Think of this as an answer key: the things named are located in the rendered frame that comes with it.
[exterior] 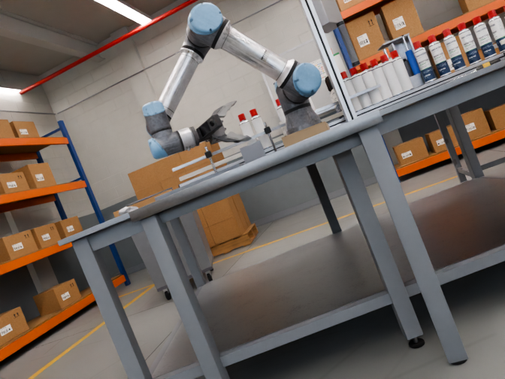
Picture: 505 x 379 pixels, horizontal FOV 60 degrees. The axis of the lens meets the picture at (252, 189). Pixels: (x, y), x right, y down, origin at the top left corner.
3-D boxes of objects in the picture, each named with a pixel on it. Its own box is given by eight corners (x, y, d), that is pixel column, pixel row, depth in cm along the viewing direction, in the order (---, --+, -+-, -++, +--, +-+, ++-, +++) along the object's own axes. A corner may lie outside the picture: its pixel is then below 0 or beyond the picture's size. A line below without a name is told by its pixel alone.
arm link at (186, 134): (177, 127, 153) (185, 149, 152) (189, 123, 154) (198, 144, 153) (176, 134, 160) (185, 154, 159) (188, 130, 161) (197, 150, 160)
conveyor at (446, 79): (496, 67, 215) (492, 58, 214) (508, 62, 204) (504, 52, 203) (185, 192, 224) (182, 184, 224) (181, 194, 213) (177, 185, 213)
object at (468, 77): (450, 91, 293) (449, 88, 293) (637, 12, 144) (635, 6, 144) (162, 207, 305) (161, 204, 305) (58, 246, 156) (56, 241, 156)
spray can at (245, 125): (261, 151, 218) (246, 113, 218) (261, 150, 213) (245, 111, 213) (251, 155, 219) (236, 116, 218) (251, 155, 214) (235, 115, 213)
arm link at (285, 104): (304, 107, 188) (294, 77, 188) (316, 98, 175) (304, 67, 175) (279, 116, 185) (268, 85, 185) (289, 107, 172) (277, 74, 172)
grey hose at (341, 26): (359, 65, 204) (343, 22, 203) (361, 62, 200) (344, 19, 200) (352, 68, 204) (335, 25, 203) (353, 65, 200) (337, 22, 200)
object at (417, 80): (421, 86, 226) (402, 40, 226) (430, 82, 213) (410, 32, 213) (394, 97, 227) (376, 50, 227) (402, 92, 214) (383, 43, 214)
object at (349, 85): (361, 110, 216) (346, 71, 215) (364, 109, 210) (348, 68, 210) (352, 114, 216) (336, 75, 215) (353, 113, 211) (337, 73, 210)
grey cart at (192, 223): (167, 287, 479) (134, 205, 476) (221, 265, 484) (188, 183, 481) (156, 309, 391) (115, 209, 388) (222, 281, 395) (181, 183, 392)
